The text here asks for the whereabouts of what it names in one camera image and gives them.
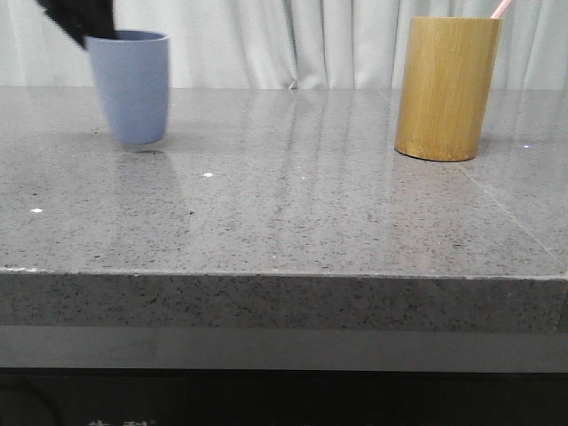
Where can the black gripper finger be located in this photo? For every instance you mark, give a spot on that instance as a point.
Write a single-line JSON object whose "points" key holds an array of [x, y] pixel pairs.
{"points": [[80, 19]]}

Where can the blue plastic cup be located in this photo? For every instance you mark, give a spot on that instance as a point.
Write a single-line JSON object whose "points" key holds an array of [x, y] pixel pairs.
{"points": [[132, 77]]}

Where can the bamboo cylindrical holder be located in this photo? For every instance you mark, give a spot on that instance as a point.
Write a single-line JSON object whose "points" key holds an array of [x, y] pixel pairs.
{"points": [[448, 74]]}

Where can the white curtain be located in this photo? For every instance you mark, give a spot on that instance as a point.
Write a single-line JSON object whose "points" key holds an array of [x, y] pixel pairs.
{"points": [[287, 44]]}

